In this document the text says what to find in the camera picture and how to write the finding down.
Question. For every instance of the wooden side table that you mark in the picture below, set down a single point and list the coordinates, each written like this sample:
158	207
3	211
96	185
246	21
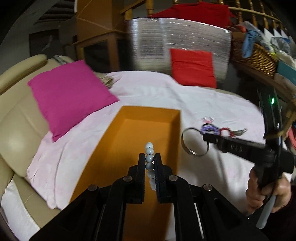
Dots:
102	37

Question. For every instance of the large red cushion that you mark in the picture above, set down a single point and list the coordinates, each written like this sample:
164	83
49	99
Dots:
212	14

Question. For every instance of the wicker basket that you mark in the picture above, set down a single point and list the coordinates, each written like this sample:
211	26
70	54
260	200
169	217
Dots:
260	59

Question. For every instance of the small red pillow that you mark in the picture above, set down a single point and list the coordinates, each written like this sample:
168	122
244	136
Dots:
193	68

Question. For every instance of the magenta pillow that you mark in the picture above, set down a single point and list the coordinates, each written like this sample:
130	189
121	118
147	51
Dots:
67	94

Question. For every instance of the blue cloth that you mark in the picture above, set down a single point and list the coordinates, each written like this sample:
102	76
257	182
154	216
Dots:
247	47

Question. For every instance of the pale pink blanket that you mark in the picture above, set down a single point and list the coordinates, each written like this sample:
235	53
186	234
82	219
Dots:
99	132

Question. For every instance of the orange cardboard box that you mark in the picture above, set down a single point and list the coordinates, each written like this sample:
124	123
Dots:
119	149

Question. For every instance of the patterned fabric scrap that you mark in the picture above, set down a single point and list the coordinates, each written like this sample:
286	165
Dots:
107	81

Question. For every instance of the silver metal watch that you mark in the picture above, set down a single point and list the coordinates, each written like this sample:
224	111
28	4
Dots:
238	133

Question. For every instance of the person's right hand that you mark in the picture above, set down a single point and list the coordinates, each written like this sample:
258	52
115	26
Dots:
255	196

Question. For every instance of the teal box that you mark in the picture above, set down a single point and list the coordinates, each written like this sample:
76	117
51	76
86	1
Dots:
287	71

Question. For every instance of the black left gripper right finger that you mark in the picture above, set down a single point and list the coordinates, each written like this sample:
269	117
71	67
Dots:
200	213

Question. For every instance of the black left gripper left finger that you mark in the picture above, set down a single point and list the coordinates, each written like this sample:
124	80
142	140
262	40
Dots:
98	213

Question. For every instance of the silver insulation foil panel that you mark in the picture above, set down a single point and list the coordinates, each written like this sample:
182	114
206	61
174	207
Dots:
151	40

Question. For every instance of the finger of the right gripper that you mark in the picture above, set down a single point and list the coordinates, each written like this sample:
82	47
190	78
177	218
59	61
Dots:
245	149

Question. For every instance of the beige leather sofa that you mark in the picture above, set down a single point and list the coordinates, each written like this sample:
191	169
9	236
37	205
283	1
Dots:
23	210

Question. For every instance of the wooden shelf rail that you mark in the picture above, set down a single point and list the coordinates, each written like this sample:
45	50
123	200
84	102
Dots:
289	114

